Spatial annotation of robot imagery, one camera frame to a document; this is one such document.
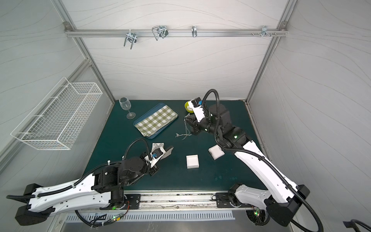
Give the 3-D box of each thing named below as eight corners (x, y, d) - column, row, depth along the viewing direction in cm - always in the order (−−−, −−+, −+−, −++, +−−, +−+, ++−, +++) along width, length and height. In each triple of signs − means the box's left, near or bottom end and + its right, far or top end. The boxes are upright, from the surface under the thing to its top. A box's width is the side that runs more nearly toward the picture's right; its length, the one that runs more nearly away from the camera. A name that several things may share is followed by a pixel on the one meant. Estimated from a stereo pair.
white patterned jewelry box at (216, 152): (215, 160, 90) (215, 158, 88) (208, 150, 95) (208, 148, 93) (224, 155, 93) (224, 153, 91) (217, 145, 97) (217, 144, 95)
